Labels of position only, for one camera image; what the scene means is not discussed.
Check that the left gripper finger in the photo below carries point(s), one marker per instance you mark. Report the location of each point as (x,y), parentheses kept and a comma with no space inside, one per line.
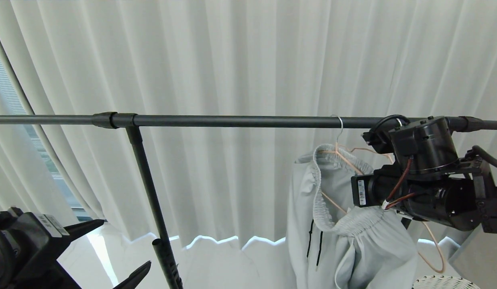
(134,279)
(82,232)

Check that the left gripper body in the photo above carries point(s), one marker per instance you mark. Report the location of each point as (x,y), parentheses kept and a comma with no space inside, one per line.
(51,273)

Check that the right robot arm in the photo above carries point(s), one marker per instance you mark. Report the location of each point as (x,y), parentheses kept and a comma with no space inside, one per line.
(433,200)

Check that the black clothes rack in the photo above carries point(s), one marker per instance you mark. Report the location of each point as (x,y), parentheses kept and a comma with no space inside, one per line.
(232,121)

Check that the white laundry basket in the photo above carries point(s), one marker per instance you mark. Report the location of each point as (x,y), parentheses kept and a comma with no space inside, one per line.
(445,283)

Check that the white curtain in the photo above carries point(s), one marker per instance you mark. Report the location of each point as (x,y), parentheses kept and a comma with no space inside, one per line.
(232,60)
(15,180)

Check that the window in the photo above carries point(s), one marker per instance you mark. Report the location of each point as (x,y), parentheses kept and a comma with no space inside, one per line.
(3,88)

